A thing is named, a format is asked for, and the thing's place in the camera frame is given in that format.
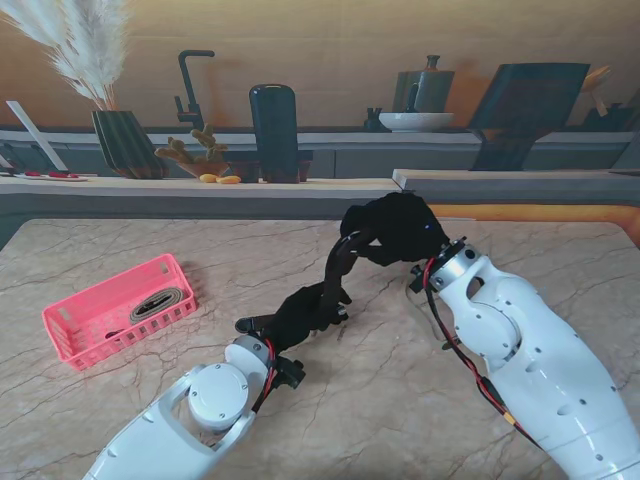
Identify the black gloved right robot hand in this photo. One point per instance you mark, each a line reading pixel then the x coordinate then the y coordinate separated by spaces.
pixel 400 230

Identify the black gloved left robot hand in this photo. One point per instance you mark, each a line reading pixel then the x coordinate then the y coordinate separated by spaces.
pixel 295 317

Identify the dark brown webbing belt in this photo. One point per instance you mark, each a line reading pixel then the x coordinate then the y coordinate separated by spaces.
pixel 336 270

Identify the beige braided belt black leather ends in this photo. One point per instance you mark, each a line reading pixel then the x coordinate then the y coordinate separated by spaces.
pixel 160 302

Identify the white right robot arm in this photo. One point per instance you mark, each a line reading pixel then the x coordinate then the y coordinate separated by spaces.
pixel 530 360

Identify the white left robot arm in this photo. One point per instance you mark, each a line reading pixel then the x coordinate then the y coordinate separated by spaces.
pixel 200 410

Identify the pink plastic storage basket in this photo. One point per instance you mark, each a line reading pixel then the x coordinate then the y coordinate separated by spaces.
pixel 85 325

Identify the white speckled bowl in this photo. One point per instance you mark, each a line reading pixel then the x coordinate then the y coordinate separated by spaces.
pixel 415 121

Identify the grey counter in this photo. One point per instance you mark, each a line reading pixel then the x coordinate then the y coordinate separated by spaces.
pixel 500 182

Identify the small black holder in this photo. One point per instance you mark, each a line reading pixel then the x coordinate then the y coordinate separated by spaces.
pixel 372 122

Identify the grey pot with lid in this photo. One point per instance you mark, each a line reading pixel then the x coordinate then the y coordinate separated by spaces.
pixel 430 92

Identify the orange fruit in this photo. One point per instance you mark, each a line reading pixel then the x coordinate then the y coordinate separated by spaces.
pixel 208 178
pixel 229 180

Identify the tall dark canister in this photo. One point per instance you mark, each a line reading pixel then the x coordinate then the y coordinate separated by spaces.
pixel 274 130

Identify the cactus plant in bowl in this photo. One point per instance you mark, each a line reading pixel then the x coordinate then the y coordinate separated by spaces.
pixel 202 165

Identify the dark utensil holder with utensils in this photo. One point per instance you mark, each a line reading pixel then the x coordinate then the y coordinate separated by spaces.
pixel 607 117

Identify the dark ribbed vase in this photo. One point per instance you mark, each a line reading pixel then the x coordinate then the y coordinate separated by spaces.
pixel 125 145

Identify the black kitchen faucet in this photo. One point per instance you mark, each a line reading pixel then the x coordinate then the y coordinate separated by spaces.
pixel 189 85

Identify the plate with red slices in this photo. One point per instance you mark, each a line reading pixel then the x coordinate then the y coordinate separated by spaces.
pixel 50 177

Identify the white leaning board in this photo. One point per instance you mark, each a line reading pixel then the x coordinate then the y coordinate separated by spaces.
pixel 35 132

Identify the white pampas grass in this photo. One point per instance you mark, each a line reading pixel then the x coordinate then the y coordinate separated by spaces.
pixel 90 55

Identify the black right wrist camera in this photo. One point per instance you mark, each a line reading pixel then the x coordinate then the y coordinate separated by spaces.
pixel 416 279

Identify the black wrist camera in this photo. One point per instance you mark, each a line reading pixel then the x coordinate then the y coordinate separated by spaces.
pixel 291 374
pixel 416 279

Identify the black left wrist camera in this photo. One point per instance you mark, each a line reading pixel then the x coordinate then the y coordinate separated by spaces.
pixel 291 374

